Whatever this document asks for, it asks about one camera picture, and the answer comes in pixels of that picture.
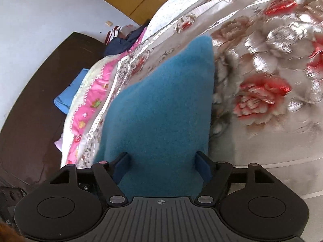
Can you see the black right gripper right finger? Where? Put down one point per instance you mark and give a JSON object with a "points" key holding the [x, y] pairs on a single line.
{"points": [[215, 176]]}

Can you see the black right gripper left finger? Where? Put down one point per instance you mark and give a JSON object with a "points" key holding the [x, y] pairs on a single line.
{"points": [[108, 175]]}

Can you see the teal fuzzy small garment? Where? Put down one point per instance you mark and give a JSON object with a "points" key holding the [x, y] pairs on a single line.
{"points": [[162, 121]]}

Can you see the dark navy clothing pile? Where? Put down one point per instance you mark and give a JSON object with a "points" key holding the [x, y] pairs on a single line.
{"points": [[130, 38]]}

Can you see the pink cartoon print quilt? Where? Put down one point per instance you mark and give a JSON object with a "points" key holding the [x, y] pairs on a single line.
{"points": [[86, 105]]}

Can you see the dark brown wooden headboard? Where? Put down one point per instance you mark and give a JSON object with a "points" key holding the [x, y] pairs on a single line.
{"points": [[28, 152]]}

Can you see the blue pillow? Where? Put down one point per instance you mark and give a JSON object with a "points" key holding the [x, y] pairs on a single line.
{"points": [[64, 100]]}

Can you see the floral satin bed cover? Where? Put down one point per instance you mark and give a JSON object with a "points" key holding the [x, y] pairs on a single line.
{"points": [[267, 104]]}

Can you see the red white striped garment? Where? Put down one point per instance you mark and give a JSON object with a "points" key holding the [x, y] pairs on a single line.
{"points": [[114, 33]]}

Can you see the white dotted bed sheet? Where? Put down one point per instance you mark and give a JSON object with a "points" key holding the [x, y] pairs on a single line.
{"points": [[167, 13]]}

